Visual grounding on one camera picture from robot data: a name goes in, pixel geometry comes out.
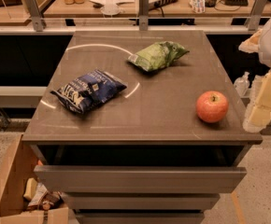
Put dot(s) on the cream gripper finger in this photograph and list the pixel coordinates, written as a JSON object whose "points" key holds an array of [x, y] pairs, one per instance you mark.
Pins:
{"points": [[251, 44], [258, 112]]}

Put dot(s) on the green jalapeno chip bag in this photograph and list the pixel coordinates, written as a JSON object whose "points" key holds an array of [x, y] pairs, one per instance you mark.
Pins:
{"points": [[157, 56]]}

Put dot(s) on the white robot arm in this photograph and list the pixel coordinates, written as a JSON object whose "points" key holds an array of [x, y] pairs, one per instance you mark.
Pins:
{"points": [[264, 51]]}

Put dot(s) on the blue chip bag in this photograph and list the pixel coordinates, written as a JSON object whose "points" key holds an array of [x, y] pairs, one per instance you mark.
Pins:
{"points": [[85, 93]]}

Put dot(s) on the clear sanitizer bottle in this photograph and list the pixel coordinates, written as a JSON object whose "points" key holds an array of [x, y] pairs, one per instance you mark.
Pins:
{"points": [[242, 84]]}

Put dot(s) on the red apple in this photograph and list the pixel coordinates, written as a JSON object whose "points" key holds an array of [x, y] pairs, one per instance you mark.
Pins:
{"points": [[211, 106]]}

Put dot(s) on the grey power strip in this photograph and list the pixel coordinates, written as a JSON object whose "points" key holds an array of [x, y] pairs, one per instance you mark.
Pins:
{"points": [[153, 4]]}

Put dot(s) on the grey drawer cabinet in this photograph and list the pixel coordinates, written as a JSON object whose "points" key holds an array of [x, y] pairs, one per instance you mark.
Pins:
{"points": [[144, 157]]}

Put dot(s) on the snack packs in box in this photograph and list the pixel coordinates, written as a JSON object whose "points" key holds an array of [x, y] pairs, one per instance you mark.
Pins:
{"points": [[38, 197]]}

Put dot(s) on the cardboard box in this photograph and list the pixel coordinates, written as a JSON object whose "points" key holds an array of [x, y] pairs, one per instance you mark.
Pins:
{"points": [[16, 168]]}

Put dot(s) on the middle metal bracket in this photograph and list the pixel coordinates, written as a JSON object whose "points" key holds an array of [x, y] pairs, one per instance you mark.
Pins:
{"points": [[143, 15]]}

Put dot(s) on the left metal bracket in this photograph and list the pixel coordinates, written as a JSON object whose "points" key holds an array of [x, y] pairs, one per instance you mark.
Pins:
{"points": [[35, 15]]}

